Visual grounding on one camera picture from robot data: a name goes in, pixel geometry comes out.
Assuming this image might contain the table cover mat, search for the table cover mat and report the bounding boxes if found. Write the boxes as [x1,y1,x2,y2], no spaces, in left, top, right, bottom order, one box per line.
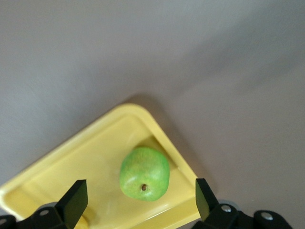
[0,0,305,229]

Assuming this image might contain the yellow rectangular plastic tray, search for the yellow rectangular plastic tray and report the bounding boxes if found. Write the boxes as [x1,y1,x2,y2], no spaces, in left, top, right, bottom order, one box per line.
[0,103,200,229]

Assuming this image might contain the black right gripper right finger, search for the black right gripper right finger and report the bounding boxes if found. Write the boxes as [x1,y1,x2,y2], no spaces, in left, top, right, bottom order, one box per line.
[190,177,294,229]

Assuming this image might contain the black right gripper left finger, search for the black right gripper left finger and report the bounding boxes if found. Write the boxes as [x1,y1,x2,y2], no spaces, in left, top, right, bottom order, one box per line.
[0,179,90,229]

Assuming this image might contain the green apple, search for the green apple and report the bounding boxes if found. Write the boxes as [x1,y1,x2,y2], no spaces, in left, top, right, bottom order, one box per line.
[119,146,171,202]

